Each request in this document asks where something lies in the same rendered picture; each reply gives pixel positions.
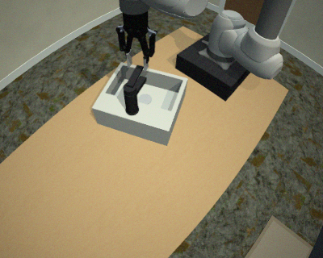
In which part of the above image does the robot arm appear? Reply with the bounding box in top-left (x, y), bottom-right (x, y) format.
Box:
top-left (119, 0), bottom-right (292, 80)

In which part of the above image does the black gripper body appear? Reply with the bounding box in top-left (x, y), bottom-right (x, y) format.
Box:
top-left (123, 11), bottom-right (149, 38)

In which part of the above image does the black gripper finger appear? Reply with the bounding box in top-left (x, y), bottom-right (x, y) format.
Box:
top-left (136, 29), bottom-right (157, 72)
top-left (115, 25), bottom-right (133, 68)

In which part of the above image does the white sink basin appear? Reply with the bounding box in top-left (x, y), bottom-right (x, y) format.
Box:
top-left (92, 62), bottom-right (188, 146)

